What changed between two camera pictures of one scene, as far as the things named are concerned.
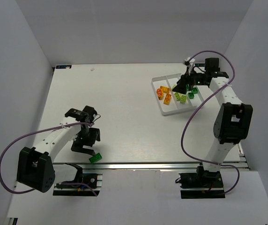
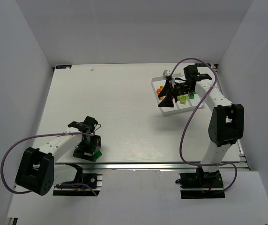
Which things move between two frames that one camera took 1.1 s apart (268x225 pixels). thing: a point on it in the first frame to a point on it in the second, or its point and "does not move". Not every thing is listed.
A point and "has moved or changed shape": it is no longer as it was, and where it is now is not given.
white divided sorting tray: (170, 101) does not move
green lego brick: (191, 95) does not move
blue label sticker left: (63, 66) does not move
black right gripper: (185, 79) to (171, 88)
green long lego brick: (95, 158) has moved or changed shape
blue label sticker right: (200, 64) does not move
